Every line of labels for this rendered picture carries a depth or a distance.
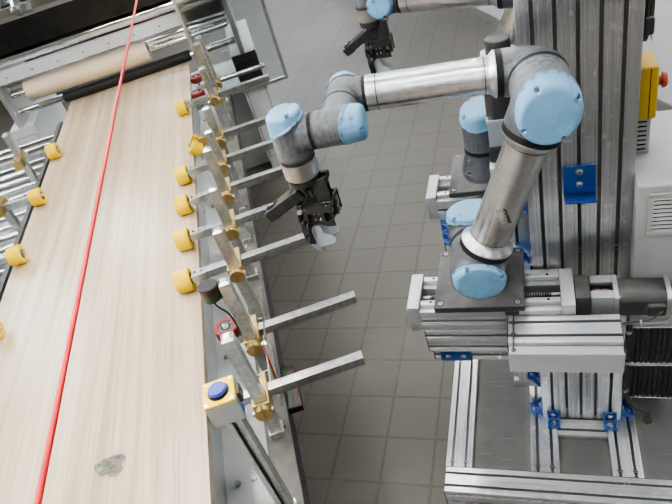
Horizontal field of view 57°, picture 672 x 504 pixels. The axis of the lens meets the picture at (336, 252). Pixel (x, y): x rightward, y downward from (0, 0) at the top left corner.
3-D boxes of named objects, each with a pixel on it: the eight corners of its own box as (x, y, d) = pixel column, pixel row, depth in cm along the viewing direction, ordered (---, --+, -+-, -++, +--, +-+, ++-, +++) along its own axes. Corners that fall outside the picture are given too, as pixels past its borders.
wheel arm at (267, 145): (289, 139, 271) (287, 132, 269) (290, 142, 268) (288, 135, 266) (182, 175, 271) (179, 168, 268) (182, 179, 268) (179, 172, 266)
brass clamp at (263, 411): (271, 381, 182) (266, 370, 179) (277, 417, 171) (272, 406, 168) (252, 388, 182) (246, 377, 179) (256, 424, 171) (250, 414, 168)
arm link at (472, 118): (460, 155, 189) (454, 116, 181) (467, 131, 198) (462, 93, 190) (499, 153, 184) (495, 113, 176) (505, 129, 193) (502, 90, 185)
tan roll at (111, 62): (230, 30, 395) (223, 11, 387) (231, 36, 385) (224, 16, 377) (18, 101, 393) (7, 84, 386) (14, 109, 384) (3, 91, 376)
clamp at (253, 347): (260, 324, 201) (255, 313, 198) (265, 353, 191) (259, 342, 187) (244, 329, 201) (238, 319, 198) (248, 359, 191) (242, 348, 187)
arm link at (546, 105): (491, 267, 151) (581, 56, 115) (498, 311, 140) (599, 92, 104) (443, 258, 151) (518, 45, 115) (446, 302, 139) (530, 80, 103)
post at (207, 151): (252, 240, 263) (209, 144, 233) (252, 244, 260) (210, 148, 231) (244, 242, 263) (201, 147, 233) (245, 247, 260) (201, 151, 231)
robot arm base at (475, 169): (510, 154, 200) (508, 128, 194) (510, 181, 189) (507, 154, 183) (463, 159, 205) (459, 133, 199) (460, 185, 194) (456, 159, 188)
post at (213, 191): (260, 281, 245) (216, 182, 216) (261, 286, 242) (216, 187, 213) (252, 283, 245) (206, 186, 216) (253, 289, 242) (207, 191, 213)
